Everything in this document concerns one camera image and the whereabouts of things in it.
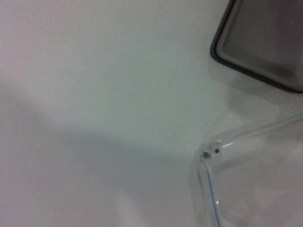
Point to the clear white glasses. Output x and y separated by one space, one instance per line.
206 154

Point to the black glasses case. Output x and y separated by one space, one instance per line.
260 42

